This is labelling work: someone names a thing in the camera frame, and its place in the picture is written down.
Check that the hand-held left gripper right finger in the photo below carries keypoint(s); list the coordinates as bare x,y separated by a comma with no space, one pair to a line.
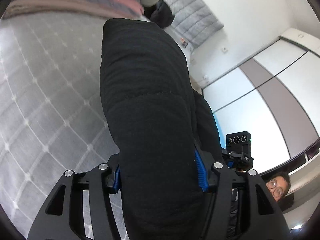
201,172

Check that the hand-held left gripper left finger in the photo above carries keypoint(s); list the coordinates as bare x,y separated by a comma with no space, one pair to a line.
117,178

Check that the large black padded coat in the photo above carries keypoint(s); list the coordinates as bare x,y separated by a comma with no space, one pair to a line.
145,105

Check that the white sliding door wardrobe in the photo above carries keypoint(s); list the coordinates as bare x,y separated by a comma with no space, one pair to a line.
250,120

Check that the eyeglasses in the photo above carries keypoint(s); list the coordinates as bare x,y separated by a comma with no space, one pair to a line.
273,188

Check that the grey quilted mattress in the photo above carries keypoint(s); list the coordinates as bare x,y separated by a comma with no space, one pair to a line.
50,92

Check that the small printed tag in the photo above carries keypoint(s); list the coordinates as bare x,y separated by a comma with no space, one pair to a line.
184,43

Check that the grey quilted headboard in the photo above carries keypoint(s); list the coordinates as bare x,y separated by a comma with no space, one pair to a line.
190,12

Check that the dark cloth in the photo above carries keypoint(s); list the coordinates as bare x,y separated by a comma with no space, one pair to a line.
162,15

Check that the striped pink grey blanket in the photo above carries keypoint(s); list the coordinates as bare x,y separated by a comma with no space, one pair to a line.
75,0

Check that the white wall socket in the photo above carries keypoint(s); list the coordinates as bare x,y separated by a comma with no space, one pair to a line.
225,50
206,77

